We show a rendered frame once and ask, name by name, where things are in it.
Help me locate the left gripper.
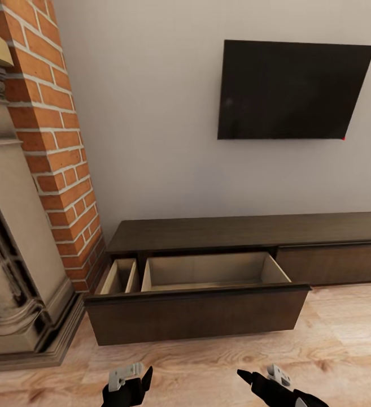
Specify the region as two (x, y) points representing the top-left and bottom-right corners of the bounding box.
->
(101, 366), (153, 407)

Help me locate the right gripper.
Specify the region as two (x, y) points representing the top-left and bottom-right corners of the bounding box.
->
(237, 369), (286, 407)

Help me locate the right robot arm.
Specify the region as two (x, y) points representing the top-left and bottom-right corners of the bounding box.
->
(237, 364), (328, 407)

